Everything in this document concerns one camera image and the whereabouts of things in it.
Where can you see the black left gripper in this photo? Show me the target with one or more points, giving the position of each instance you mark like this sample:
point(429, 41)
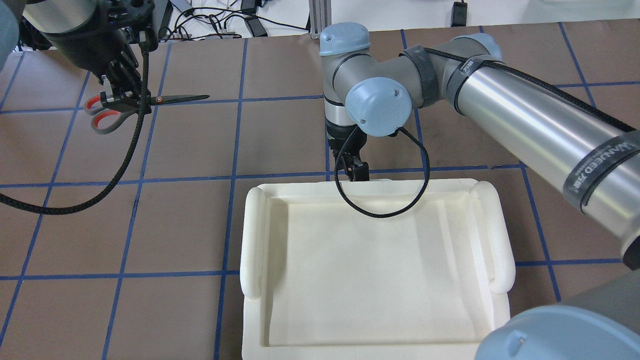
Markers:
point(88, 49)

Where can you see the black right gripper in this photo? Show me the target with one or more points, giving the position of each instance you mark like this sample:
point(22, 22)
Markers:
point(340, 136)

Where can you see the orange grey handled scissors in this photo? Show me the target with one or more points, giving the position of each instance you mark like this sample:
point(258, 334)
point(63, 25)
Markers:
point(99, 108)

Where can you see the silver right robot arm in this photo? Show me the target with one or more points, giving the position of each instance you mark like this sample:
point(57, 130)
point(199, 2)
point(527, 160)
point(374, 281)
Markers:
point(590, 157)

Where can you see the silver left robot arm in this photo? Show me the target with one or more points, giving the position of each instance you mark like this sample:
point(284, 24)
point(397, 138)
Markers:
point(95, 35)

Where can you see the white foam tray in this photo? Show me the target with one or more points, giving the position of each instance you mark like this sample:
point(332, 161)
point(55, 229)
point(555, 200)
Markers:
point(322, 281)

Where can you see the small black power brick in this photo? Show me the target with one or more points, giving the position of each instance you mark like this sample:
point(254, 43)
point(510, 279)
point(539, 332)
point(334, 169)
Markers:
point(458, 16)

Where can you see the aluminium frame post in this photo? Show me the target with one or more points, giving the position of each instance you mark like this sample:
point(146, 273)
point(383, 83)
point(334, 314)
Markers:
point(319, 17)

